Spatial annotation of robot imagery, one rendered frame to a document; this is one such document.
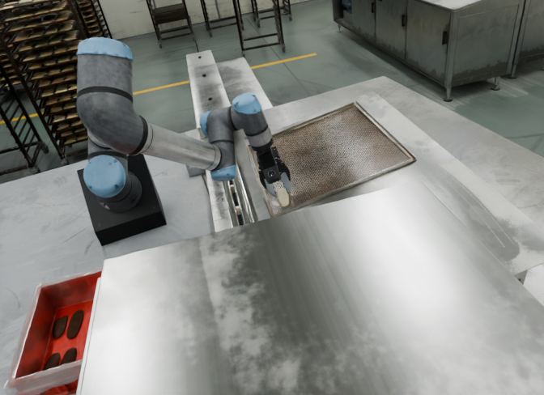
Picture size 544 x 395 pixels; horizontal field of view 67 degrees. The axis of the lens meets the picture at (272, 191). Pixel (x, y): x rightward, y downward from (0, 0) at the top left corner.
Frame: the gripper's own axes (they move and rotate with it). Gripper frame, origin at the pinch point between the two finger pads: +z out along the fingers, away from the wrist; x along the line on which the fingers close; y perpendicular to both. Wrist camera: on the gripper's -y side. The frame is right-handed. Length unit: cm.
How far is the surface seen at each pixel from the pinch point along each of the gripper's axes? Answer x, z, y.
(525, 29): -238, 92, 238
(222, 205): 21.8, 1.5, 7.0
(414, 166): -42.7, 2.3, -6.8
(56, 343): 69, -4, -36
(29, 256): 91, -7, 5
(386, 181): -32.4, 2.2, -9.5
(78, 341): 63, -3, -36
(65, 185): 92, -7, 51
